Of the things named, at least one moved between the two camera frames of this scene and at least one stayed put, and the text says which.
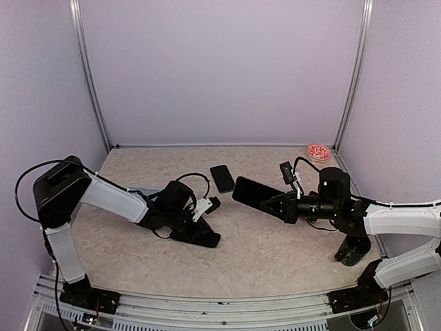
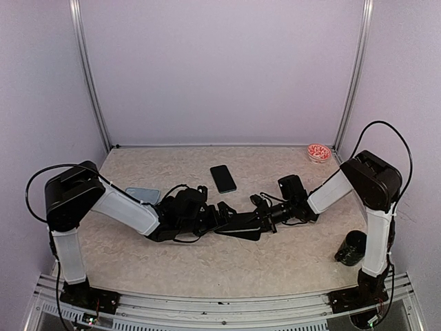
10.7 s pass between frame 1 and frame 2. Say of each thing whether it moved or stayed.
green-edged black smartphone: stayed
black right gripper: moved
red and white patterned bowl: stayed
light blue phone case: stayed
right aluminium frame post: stayed
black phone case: moved
